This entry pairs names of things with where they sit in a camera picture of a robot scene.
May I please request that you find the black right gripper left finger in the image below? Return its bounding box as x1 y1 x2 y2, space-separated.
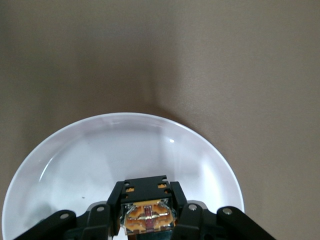
14 180 126 240

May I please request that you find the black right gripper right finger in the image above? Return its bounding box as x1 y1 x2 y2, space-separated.
169 180 278 240

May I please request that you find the orange and black switch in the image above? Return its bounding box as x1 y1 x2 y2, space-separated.
120 174 179 237

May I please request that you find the pale pink round plate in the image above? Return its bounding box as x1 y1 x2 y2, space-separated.
1 112 245 240

